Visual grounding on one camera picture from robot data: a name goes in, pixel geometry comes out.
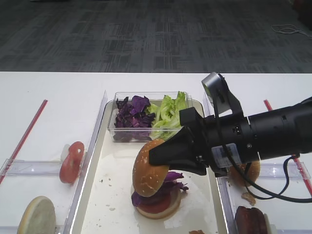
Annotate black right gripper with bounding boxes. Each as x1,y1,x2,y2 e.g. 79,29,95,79
149,108,259,177

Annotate sesame top bun front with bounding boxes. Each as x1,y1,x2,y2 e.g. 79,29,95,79
132,139,169,197

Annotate sesame bun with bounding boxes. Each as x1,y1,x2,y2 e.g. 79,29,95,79
228,161,261,187
132,139,169,197

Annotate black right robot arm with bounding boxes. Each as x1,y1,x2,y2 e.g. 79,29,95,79
149,98,312,177

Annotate green lettuce leaves in box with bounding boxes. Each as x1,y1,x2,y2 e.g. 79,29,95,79
146,91,188,140

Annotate tomato slices on bun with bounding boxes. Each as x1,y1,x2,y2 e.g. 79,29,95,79
137,194,171,214

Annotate brown meat patties stack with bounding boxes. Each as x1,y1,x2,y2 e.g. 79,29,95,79
235,206,268,234

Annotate tomato slices upright stack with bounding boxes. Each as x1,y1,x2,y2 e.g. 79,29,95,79
59,141,84,184

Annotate white pusher block at patties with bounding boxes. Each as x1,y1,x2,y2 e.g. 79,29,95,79
264,214,278,234

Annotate purple cabbage leaf on burger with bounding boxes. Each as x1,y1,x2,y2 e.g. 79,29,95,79
131,171,189,207

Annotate purple cabbage leaves in box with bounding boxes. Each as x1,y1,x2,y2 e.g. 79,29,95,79
114,95,155,142

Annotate clear plastic salad box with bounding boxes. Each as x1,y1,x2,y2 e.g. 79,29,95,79
108,91,194,142

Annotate sesame top bun rear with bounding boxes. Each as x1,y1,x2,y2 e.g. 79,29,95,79
228,161,261,187

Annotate bottom bun on tray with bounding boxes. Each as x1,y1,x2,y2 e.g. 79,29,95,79
136,188,181,219

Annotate brown crumb on table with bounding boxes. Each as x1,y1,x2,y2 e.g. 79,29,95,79
241,192,256,206

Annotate orange crumb on tray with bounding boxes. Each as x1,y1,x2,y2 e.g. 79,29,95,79
189,230,205,234

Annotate metal baking tray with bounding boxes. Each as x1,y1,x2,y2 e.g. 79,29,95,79
72,101,228,234

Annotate right red strip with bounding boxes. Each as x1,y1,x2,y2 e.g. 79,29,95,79
263,99,312,195

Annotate red strip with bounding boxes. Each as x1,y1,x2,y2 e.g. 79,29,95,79
0,99,48,183
263,99,312,195

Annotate pale bun half upright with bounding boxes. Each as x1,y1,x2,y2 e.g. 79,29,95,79
17,196,56,234

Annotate left red strip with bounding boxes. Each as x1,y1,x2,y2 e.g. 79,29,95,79
0,99,48,183

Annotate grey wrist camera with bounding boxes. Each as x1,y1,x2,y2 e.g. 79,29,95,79
201,72,243,116

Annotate upper right clear slider rail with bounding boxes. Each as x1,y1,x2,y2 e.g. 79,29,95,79
259,162,311,180

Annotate clear slider rail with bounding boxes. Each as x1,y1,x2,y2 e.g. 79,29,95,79
259,162,311,180
273,229,312,234
0,159,62,176

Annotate black camera cable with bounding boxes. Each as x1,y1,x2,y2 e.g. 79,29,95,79
213,92,312,203

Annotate lower right clear slider rail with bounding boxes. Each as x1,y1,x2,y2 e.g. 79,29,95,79
273,229,312,234

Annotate white cable on floor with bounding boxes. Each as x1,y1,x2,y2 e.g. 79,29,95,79
272,24,312,39

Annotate upper left clear slider rail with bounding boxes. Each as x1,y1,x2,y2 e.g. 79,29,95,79
0,159,62,176

